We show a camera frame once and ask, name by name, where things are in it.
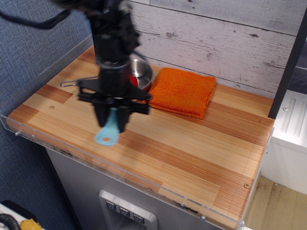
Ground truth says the clear acrylic table guard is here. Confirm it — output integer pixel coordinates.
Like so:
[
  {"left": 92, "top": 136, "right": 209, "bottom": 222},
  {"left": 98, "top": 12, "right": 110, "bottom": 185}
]
[{"left": 0, "top": 45, "right": 273, "bottom": 230}]

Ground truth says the yellow object bottom left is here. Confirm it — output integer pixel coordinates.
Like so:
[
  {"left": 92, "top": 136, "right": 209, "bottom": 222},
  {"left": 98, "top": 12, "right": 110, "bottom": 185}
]
[{"left": 20, "top": 219, "right": 42, "bottom": 230}]

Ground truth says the light blue dish brush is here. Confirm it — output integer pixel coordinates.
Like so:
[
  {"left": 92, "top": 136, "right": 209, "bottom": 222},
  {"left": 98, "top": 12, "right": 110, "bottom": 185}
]
[{"left": 95, "top": 108, "right": 119, "bottom": 146}]

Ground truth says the dark right vertical post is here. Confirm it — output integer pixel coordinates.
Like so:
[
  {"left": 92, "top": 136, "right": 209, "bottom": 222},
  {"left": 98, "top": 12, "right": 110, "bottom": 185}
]
[{"left": 268, "top": 9, "right": 307, "bottom": 119}]

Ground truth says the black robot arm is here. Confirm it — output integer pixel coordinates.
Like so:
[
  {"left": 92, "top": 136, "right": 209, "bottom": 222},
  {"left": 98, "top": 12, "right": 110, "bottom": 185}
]
[{"left": 53, "top": 0, "right": 151, "bottom": 132}]

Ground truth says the red toy strawberry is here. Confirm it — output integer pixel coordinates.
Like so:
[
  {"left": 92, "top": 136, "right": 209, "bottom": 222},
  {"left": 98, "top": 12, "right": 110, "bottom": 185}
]
[{"left": 130, "top": 75, "right": 138, "bottom": 87}]

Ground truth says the grey toy fridge cabinet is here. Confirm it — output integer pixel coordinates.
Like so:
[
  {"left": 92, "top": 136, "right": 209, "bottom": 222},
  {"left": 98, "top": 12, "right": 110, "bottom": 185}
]
[{"left": 47, "top": 149, "right": 217, "bottom": 230}]

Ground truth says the small steel pan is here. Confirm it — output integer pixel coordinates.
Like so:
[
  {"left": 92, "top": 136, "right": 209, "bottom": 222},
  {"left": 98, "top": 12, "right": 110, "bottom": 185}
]
[{"left": 60, "top": 59, "right": 154, "bottom": 92}]

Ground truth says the black corrugated cable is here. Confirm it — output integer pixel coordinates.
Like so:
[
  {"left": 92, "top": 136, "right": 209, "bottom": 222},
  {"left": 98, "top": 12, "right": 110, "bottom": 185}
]
[{"left": 0, "top": 213, "right": 21, "bottom": 230}]

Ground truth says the silver dispenser button panel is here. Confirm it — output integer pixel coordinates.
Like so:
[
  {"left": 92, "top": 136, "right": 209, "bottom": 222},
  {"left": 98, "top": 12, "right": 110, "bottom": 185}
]
[{"left": 99, "top": 189, "right": 158, "bottom": 230}]

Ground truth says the white toy sink unit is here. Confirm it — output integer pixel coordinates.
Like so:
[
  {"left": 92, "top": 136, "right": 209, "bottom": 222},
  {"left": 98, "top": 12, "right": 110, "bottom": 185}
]
[{"left": 260, "top": 90, "right": 307, "bottom": 194}]

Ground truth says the orange folded cloth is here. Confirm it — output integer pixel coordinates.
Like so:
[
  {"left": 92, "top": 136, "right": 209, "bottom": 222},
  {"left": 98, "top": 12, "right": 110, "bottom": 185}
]
[{"left": 149, "top": 68, "right": 216, "bottom": 119}]

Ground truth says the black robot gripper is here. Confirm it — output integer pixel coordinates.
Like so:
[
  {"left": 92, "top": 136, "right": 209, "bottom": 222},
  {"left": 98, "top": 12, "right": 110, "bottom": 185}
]
[{"left": 79, "top": 62, "right": 151, "bottom": 132}]

